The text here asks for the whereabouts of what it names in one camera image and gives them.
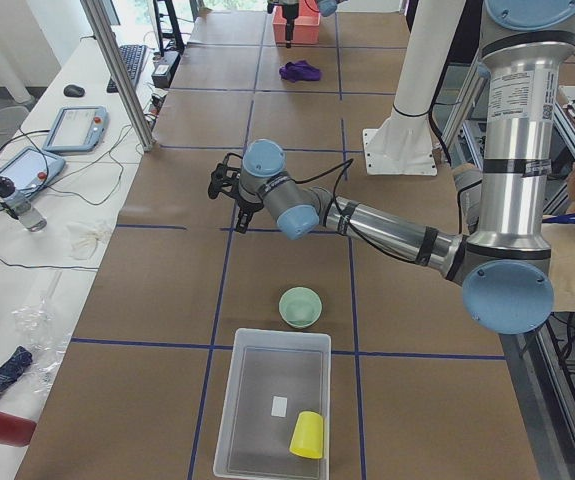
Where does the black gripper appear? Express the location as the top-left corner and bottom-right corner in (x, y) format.
(207, 153), (262, 234)
(267, 0), (299, 49)

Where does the yellow plastic cup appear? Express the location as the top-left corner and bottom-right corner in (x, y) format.
(289, 411), (324, 460)

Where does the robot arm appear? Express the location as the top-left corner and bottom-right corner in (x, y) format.
(208, 1), (575, 334)
(266, 0), (338, 48)

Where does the black small computer box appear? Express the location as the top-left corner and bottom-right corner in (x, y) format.
(151, 51), (181, 89)

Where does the pink plastic bin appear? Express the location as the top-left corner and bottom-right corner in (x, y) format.
(272, 1), (321, 45)

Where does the purple crumpled cloth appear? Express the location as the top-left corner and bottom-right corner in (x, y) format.
(279, 60), (322, 83)

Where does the green ceramic bowl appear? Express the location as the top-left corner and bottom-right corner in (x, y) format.
(278, 287), (323, 329)

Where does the clear plastic bin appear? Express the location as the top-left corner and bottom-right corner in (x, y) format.
(213, 328), (331, 479)

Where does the black keyboard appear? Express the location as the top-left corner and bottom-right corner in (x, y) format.
(118, 44), (148, 87)

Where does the white crumpled tissue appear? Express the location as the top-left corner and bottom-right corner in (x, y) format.
(66, 221), (113, 260)

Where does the teach pendant far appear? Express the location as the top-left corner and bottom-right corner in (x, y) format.
(43, 106), (109, 155)

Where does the teach pendant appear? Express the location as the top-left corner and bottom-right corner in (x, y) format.
(43, 106), (109, 155)
(0, 147), (65, 198)

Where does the white label in bin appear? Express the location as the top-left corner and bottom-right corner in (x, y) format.
(271, 396), (288, 418)

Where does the black computer mouse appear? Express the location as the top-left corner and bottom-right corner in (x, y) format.
(63, 84), (86, 98)

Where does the teach pendant near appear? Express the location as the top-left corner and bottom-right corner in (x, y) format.
(0, 147), (65, 198)

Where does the crumpled clear plastic wrap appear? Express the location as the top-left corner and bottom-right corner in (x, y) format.
(12, 298), (71, 393)

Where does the clear water bottle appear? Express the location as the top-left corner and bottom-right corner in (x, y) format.
(0, 176), (47, 232)

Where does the folded blue umbrella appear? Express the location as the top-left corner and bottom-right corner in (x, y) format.
(0, 346), (33, 398)

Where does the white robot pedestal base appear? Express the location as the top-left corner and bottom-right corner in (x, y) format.
(363, 0), (466, 176)

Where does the aluminium frame post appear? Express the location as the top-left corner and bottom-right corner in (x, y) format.
(80, 0), (155, 152)

